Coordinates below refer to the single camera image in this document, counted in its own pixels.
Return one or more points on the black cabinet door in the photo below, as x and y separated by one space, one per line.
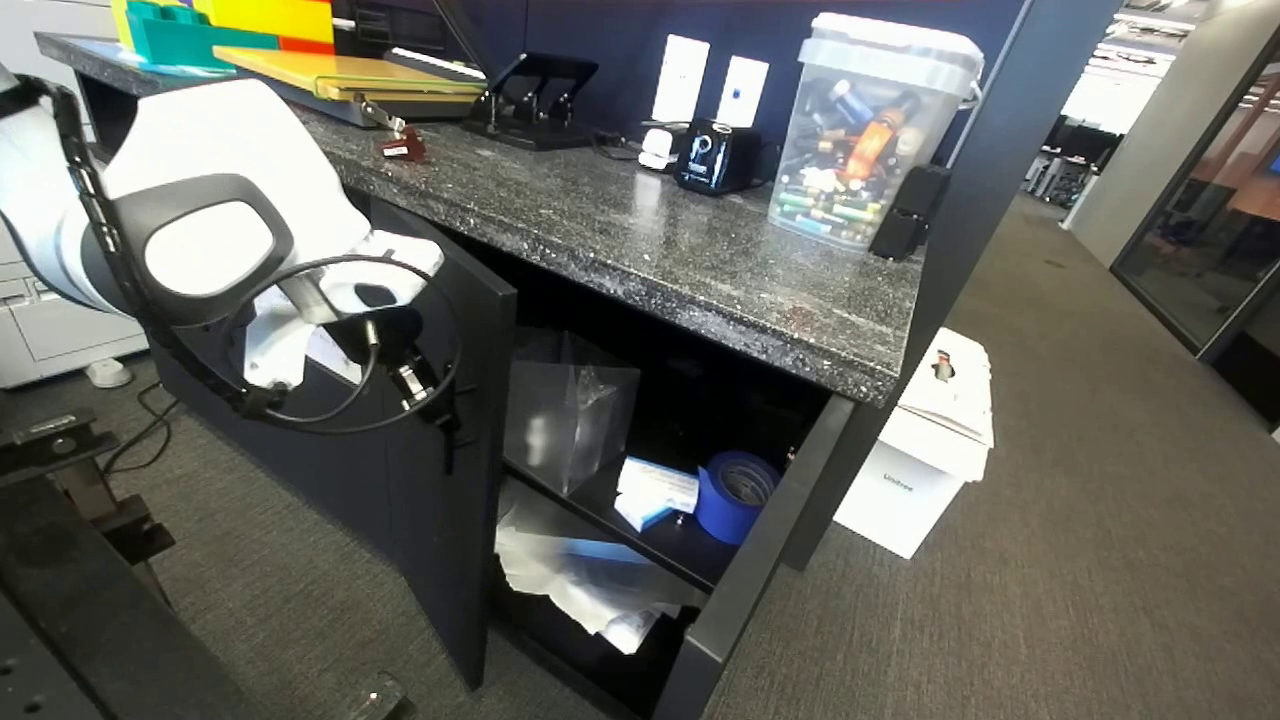
414 468
730 610

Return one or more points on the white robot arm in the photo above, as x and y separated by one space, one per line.
215 207

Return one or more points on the clear plastic bag in cabinet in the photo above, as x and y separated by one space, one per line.
571 411

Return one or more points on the blue painter tape roll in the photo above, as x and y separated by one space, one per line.
735 488

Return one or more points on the black pencil sharpener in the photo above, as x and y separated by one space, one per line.
717 160

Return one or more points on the small white device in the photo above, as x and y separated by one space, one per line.
658 147

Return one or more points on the crumpled plastic sheets lower shelf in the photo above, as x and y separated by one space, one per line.
603 584

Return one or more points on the black hole punch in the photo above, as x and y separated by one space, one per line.
534 103

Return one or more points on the white cardboard box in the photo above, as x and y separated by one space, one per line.
934 441

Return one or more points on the small red-brown clip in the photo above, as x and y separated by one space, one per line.
403 142

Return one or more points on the clear plastic tub with lid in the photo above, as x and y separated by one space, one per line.
875 103

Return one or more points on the yellow paper cutter board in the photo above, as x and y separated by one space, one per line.
353 91

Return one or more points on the yellow plastic tray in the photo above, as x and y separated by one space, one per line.
272 19

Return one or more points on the green plastic tray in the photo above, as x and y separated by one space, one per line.
180 38

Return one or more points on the left white wall outlet plate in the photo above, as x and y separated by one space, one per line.
681 75

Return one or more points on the white wall outlet plate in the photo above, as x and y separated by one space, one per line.
742 95
681 75

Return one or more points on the right white wall outlet plate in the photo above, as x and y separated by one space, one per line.
742 95

